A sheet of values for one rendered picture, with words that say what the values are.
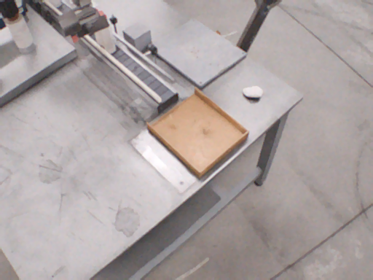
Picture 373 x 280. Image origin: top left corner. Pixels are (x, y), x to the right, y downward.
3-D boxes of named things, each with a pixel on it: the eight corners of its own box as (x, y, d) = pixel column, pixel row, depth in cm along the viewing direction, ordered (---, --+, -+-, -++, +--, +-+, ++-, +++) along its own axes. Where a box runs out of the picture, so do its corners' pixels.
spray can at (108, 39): (103, 50, 162) (94, 16, 145) (111, 45, 164) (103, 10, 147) (109, 56, 160) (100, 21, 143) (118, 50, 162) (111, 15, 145)
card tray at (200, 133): (147, 127, 145) (146, 122, 141) (195, 92, 154) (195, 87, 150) (199, 177, 132) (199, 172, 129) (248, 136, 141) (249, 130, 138)
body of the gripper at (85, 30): (71, 22, 118) (71, 17, 111) (97, 11, 120) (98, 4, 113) (79, 39, 119) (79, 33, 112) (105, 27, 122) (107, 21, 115)
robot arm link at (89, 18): (102, 18, 108) (94, 2, 107) (81, 26, 107) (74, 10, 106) (100, 24, 115) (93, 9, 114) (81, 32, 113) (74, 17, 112)
